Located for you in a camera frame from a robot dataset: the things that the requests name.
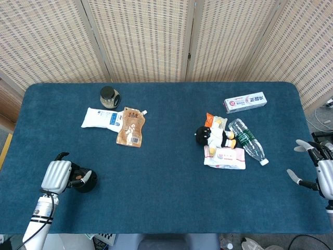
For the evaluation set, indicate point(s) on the black box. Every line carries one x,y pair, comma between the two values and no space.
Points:
320,136

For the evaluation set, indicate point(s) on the woven bamboo folding screen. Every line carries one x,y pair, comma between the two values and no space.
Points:
143,39

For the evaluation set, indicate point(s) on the clear bottle green label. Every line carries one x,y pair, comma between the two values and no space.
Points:
247,139

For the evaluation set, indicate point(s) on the brown spout pouch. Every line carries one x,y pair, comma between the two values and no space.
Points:
131,127

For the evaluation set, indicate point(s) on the black round lidded container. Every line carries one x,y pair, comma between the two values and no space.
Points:
90,185

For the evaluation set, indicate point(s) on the pink white wet wipes pack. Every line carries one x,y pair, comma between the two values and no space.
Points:
229,159

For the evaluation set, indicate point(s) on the black white checkerboard sheet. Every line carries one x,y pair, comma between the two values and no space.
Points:
106,238

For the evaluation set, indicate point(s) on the white power strip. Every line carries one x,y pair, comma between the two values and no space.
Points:
330,102

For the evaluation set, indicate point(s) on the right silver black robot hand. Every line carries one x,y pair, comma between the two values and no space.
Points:
326,177

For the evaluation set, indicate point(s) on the orange snack packet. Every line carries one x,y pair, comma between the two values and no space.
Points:
209,119

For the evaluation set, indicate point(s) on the white red toothpaste box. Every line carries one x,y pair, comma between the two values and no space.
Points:
245,102

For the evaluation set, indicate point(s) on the white sneaker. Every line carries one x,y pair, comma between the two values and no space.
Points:
251,244

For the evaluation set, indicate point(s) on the blue felt table cover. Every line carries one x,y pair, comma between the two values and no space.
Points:
166,192

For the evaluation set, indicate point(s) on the glass jar with black lid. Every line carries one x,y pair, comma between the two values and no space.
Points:
108,95

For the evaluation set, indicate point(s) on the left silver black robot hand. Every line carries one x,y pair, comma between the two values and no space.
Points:
56,175

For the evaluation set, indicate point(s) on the plush doll with black head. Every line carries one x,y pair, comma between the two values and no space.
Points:
203,134

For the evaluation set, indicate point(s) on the white plastic pouch blue print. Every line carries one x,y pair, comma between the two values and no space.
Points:
99,118

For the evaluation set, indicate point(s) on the clear bottle white cap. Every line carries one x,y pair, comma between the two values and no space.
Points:
227,242

